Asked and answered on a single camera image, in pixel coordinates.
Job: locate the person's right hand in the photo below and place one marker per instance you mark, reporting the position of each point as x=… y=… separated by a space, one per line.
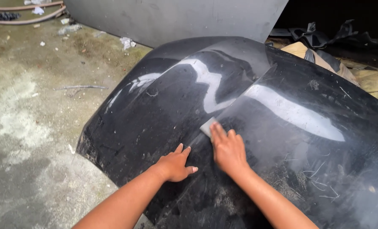
x=228 y=152

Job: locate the person's left hand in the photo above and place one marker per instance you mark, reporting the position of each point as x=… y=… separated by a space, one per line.
x=171 y=167

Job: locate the grey sandpaper piece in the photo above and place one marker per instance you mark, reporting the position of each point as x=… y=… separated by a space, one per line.
x=207 y=126

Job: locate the black car body panel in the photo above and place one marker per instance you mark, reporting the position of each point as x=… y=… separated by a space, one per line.
x=271 y=133

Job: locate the thin dry stick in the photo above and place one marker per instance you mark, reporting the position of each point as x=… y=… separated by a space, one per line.
x=80 y=86

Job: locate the beige cushion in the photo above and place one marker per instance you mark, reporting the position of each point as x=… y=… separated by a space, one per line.
x=322 y=60

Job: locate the crumpled white paper scrap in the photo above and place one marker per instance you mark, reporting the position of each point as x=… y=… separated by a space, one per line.
x=127 y=42

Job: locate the grey metal panel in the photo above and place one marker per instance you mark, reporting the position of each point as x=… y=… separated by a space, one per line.
x=176 y=19

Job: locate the black plastic trim parts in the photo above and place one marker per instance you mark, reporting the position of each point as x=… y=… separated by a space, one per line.
x=328 y=36

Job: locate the yellowish sack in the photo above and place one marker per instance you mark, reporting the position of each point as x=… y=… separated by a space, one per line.
x=373 y=82

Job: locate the clear plastic wrapper scrap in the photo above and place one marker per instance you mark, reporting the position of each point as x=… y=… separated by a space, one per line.
x=69 y=29

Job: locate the small white paper scrap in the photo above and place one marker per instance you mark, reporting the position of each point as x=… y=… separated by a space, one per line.
x=38 y=10

